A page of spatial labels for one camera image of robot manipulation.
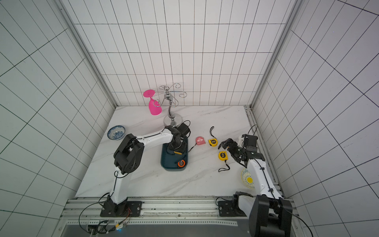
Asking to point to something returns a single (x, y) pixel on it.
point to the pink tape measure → (199, 140)
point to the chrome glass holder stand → (171, 119)
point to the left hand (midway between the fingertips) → (177, 152)
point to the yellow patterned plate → (247, 178)
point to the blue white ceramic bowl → (116, 132)
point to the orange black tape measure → (181, 163)
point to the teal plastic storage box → (169, 160)
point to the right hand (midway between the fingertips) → (221, 145)
